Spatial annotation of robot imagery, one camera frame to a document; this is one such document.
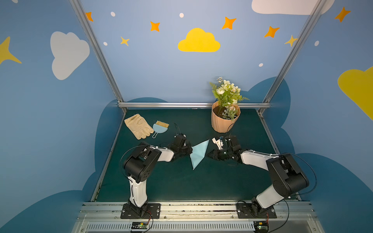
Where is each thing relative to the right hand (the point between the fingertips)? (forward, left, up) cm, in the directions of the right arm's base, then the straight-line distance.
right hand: (208, 153), depth 90 cm
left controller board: (-39, +35, -6) cm, 53 cm away
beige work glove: (+23, +53, -5) cm, 57 cm away
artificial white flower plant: (+29, -10, +23) cm, 39 cm away
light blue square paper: (+3, +6, -5) cm, 9 cm away
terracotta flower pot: (+20, -9, +5) cm, 22 cm away
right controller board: (-35, -27, -8) cm, 45 cm away
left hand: (+6, +9, -4) cm, 12 cm away
